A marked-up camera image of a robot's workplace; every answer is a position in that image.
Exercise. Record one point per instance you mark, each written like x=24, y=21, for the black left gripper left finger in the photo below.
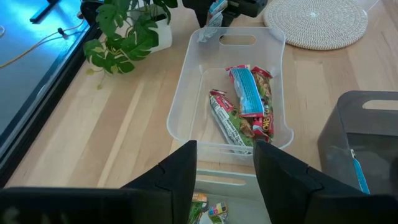
x=180, y=174

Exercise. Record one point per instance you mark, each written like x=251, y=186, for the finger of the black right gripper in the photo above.
x=229, y=19
x=201, y=17

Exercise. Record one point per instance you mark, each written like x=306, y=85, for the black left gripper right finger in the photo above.
x=280, y=180

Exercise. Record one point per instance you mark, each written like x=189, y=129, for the white packet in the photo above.
x=214, y=21

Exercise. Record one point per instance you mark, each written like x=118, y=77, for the white red snack bag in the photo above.
x=267, y=124

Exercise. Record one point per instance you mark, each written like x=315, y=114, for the green granola bar white label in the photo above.
x=231, y=121

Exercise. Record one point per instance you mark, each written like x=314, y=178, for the red and blue granola bar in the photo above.
x=248, y=93

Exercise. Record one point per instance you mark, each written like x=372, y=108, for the blue purple Quaker granola bar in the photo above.
x=360, y=174

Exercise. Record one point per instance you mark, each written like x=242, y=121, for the orange green granola bar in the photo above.
x=199, y=205

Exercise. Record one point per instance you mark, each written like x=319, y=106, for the white plant pot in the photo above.
x=163, y=37

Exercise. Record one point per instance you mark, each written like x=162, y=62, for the white translucent plastic bin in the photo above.
x=227, y=182

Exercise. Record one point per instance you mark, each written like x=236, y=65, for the round woven white mat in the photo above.
x=311, y=28

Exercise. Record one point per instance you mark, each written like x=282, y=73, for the clear plastic bin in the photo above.
x=199, y=102

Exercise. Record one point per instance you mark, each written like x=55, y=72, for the grey translucent plastic bin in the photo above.
x=335, y=130

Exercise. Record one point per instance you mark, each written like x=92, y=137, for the green leafy plant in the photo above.
x=124, y=46

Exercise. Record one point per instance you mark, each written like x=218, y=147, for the black stand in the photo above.
x=43, y=11

